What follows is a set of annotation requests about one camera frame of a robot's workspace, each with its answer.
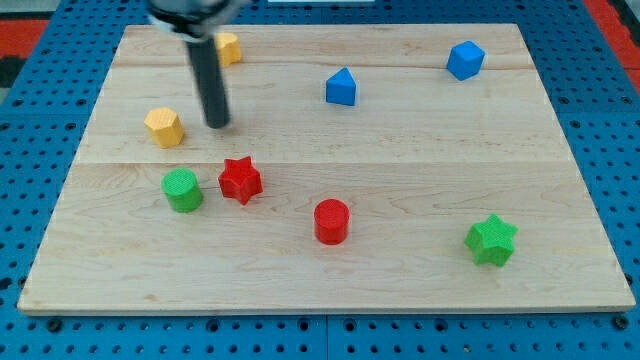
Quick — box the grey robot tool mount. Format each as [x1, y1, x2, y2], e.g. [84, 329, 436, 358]
[145, 0, 250, 41]

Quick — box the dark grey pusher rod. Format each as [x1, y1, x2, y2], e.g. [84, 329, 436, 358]
[187, 36, 231, 129]

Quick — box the yellow hexagon block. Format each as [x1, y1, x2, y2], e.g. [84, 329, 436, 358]
[144, 107, 184, 148]

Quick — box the light wooden board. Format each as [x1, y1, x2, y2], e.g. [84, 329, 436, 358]
[18, 24, 636, 316]

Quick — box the yellow block at top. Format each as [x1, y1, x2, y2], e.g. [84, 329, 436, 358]
[214, 32, 242, 67]

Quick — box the red star block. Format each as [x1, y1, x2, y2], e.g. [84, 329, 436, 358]
[218, 156, 263, 205]

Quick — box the blue triangle block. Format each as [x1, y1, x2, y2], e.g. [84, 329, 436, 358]
[325, 67, 357, 106]

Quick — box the green cylinder block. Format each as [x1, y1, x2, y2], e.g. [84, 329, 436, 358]
[161, 168, 203, 213]

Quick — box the red cylinder block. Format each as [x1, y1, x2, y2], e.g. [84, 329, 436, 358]
[314, 198, 350, 245]

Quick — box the blue cube block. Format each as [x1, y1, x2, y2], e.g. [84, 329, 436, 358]
[446, 41, 486, 81]

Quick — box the green star block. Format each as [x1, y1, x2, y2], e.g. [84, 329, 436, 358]
[464, 214, 519, 267]

